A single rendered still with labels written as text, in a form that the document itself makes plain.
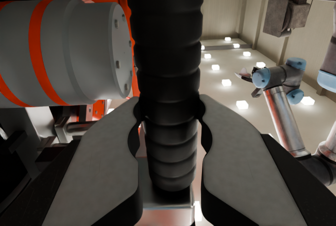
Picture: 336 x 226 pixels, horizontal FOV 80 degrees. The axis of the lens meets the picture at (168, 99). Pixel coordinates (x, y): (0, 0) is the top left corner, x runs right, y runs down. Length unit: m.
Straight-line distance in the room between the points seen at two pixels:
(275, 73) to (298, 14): 7.17
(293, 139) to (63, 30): 0.81
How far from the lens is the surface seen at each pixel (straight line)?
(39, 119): 0.39
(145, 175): 0.17
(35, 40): 0.26
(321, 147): 0.96
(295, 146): 0.89
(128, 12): 0.68
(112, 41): 0.24
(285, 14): 7.72
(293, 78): 0.97
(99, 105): 0.62
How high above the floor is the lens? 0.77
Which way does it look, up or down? 30 degrees up
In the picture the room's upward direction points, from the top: 177 degrees clockwise
